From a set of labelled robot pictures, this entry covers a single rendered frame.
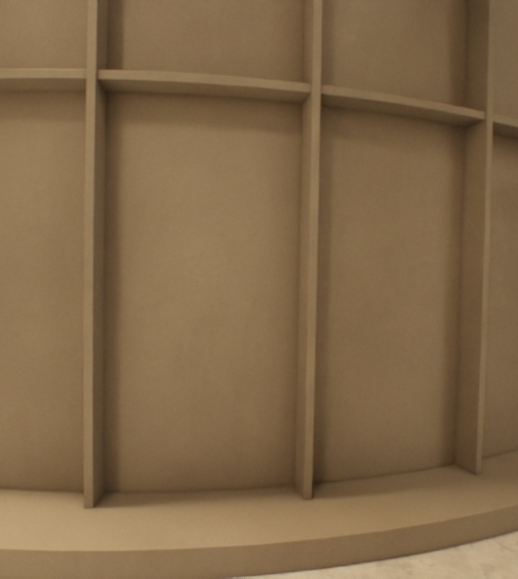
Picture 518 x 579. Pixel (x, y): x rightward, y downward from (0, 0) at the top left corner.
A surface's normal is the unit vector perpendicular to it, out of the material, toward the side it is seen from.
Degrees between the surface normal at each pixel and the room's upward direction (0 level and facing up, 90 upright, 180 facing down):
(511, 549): 0
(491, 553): 0
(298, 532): 0
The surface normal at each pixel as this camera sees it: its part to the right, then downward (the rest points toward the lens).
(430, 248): 0.35, 0.04
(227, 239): 0.14, 0.04
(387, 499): 0.02, -1.00
